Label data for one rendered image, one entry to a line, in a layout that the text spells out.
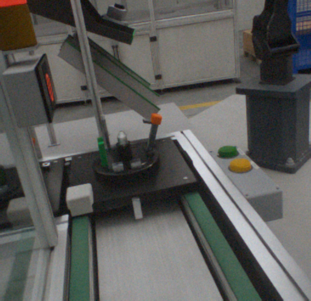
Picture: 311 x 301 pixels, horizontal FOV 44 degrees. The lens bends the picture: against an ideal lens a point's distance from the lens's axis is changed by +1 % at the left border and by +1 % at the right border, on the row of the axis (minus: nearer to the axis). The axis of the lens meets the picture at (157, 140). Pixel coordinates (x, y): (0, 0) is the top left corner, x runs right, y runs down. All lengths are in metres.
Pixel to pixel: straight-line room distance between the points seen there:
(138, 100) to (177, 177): 0.31
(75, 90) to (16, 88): 4.48
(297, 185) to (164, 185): 0.33
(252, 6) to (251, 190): 9.08
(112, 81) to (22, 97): 0.49
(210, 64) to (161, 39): 0.69
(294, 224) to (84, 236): 0.39
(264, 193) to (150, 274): 0.24
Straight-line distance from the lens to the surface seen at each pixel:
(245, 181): 0.72
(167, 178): 0.73
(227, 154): 0.81
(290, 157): 0.97
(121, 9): 1.15
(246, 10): 9.66
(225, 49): 4.96
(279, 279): 0.52
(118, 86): 0.96
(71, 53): 0.96
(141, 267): 0.62
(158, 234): 0.68
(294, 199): 0.86
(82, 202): 0.70
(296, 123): 0.94
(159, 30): 4.80
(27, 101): 0.50
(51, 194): 0.77
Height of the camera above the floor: 1.31
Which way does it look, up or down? 22 degrees down
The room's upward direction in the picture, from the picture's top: 8 degrees counter-clockwise
